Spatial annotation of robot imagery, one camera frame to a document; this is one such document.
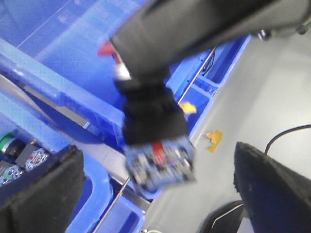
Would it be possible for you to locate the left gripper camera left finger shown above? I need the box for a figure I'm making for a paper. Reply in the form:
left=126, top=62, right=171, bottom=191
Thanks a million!
left=0, top=145, right=86, bottom=233

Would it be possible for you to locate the red mushroom push button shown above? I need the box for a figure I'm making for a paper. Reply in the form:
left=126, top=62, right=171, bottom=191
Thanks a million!
left=98, top=42, right=195, bottom=192

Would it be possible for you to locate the blue sleeved robot arm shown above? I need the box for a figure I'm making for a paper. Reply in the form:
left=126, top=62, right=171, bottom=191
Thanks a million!
left=110, top=0, right=311, bottom=83

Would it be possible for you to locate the yellow floor tape mark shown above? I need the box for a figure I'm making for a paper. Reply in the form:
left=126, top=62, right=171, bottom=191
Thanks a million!
left=206, top=130, right=223, bottom=153

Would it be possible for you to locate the green mushroom push button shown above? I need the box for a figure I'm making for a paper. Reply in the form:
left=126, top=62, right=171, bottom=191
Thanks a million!
left=0, top=132, right=51, bottom=171

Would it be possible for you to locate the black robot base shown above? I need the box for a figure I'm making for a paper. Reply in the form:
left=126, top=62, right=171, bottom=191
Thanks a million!
left=196, top=200, right=254, bottom=233

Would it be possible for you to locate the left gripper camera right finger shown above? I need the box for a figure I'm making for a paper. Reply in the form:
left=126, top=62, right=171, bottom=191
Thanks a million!
left=234, top=142, right=311, bottom=233

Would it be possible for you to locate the black floor cable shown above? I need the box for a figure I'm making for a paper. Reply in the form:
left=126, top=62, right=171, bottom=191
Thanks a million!
left=264, top=124, right=311, bottom=156

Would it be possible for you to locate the yellow mushroom push button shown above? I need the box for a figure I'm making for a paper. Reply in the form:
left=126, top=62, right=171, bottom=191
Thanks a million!
left=178, top=102, right=197, bottom=115

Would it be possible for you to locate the left blue plastic crate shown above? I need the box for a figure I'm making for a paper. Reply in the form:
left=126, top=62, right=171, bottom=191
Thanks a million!
left=0, top=92, right=113, bottom=233

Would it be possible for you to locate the lower right blue crate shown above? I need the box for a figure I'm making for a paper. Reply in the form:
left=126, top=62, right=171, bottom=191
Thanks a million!
left=166, top=35, right=251, bottom=92

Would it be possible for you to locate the rear left blue crate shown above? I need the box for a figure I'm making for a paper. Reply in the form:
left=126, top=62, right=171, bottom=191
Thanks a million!
left=0, top=0, right=144, bottom=149

